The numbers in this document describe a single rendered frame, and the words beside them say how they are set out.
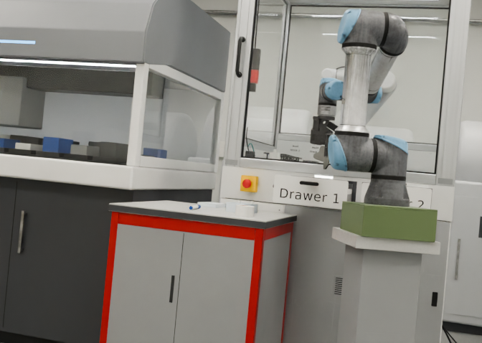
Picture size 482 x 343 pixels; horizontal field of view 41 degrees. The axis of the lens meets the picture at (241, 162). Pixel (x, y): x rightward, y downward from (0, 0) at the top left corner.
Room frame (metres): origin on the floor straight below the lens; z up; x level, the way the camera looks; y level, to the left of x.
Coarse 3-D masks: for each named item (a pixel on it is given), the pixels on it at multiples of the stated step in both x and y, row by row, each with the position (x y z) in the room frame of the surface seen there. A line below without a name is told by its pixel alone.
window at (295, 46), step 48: (288, 0) 2.91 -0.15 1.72; (336, 0) 2.85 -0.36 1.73; (384, 0) 2.79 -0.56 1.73; (432, 0) 2.74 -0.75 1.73; (288, 48) 2.90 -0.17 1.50; (336, 48) 2.84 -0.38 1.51; (432, 48) 2.73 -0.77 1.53; (288, 96) 2.90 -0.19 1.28; (384, 96) 2.78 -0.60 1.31; (432, 96) 2.73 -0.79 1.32; (288, 144) 2.89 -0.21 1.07; (432, 144) 2.72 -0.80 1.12
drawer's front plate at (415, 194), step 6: (366, 186) 2.76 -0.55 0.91; (408, 192) 2.71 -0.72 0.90; (414, 192) 2.70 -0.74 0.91; (420, 192) 2.70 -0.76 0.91; (426, 192) 2.69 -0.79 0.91; (414, 198) 2.70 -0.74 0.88; (420, 198) 2.70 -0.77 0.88; (426, 198) 2.69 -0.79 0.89; (414, 204) 2.70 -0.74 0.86; (420, 204) 2.70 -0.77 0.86; (426, 204) 2.69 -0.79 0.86
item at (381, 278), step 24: (360, 240) 2.02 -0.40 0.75; (384, 240) 2.03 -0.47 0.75; (408, 240) 2.03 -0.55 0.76; (360, 264) 2.07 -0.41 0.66; (384, 264) 2.07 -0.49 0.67; (408, 264) 2.08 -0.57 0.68; (360, 288) 2.06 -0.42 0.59; (384, 288) 2.07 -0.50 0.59; (408, 288) 2.08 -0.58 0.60; (360, 312) 2.06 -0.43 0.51; (384, 312) 2.07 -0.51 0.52; (408, 312) 2.08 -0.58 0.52; (360, 336) 2.06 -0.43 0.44; (384, 336) 2.07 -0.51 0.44; (408, 336) 2.08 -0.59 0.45
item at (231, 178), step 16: (224, 176) 2.95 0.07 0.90; (240, 176) 2.93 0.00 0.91; (256, 176) 2.91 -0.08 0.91; (272, 176) 2.89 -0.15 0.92; (304, 176) 2.85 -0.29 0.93; (224, 192) 2.95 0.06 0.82; (240, 192) 2.93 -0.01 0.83; (256, 192) 2.91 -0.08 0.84; (272, 192) 2.89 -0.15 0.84; (352, 192) 2.79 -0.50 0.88; (432, 192) 2.70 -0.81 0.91; (448, 192) 2.68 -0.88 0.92; (432, 208) 2.70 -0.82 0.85; (448, 208) 2.68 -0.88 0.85
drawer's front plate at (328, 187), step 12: (276, 180) 2.54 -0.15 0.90; (288, 180) 2.53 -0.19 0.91; (300, 180) 2.52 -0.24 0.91; (312, 180) 2.50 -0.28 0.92; (324, 180) 2.49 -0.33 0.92; (336, 180) 2.48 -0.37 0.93; (276, 192) 2.54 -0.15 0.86; (288, 192) 2.53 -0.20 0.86; (300, 192) 2.51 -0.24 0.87; (312, 192) 2.50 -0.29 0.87; (324, 192) 2.49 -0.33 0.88; (336, 192) 2.48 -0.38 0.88; (300, 204) 2.51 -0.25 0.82; (312, 204) 2.50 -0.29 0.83; (324, 204) 2.49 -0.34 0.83; (336, 204) 2.47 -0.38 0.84
